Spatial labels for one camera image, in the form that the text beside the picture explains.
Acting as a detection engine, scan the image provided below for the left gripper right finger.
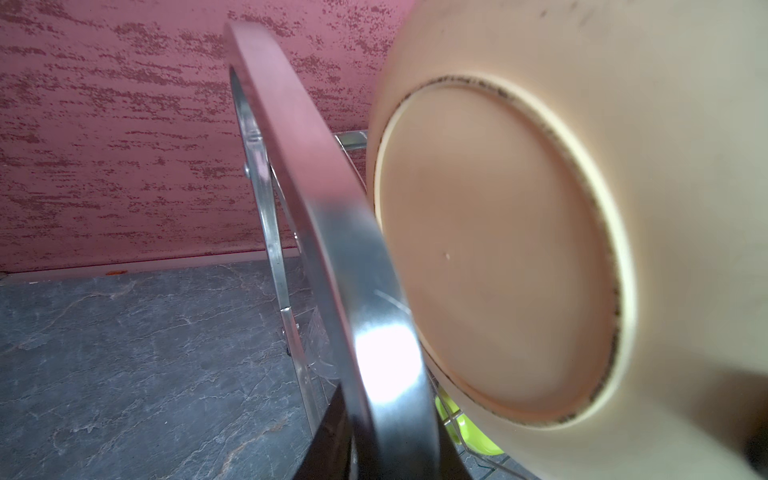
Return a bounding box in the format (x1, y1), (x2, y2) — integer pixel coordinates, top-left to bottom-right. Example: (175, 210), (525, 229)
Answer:
(436, 413), (472, 480)

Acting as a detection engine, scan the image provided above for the lime green bowl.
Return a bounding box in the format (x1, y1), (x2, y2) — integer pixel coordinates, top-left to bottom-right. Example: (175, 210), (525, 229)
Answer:
(434, 387), (503, 456)

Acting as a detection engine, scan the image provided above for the yellow bear plate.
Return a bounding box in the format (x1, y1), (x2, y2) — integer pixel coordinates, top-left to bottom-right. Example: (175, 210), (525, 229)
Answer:
(366, 1), (767, 479)

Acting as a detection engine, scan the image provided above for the chrome two-tier dish rack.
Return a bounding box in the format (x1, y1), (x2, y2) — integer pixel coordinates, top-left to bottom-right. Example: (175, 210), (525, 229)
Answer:
(224, 22), (440, 479)

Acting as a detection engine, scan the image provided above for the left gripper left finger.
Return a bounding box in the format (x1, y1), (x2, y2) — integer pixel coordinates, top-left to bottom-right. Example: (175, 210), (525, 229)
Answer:
(293, 386), (358, 480)

